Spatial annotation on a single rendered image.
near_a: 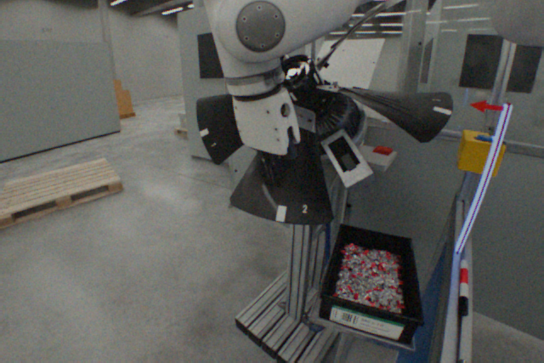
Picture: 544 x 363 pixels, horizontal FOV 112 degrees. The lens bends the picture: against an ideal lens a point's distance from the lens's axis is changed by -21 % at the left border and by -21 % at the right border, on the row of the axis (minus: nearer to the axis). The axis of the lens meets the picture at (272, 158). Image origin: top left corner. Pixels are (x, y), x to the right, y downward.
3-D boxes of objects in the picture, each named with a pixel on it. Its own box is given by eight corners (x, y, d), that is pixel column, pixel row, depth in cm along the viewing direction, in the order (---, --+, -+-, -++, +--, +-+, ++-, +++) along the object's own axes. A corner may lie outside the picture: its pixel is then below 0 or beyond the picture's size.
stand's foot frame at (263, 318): (301, 261, 155) (302, 252, 152) (362, 293, 128) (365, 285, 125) (235, 326, 111) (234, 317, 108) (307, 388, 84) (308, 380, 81)
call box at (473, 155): (456, 158, 71) (463, 128, 68) (488, 165, 65) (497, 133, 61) (455, 173, 60) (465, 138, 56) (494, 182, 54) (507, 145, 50)
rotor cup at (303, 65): (280, 119, 69) (257, 93, 59) (298, 81, 71) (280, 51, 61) (324, 127, 60) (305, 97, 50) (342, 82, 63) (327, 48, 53)
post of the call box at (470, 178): (457, 196, 68) (468, 161, 64) (467, 199, 67) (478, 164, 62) (457, 201, 66) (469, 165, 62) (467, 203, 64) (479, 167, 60)
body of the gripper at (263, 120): (297, 76, 33) (306, 140, 39) (248, 75, 39) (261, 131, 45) (265, 94, 29) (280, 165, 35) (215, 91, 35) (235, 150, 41)
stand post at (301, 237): (290, 315, 117) (298, 161, 85) (303, 325, 112) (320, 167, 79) (285, 321, 114) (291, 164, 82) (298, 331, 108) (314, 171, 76)
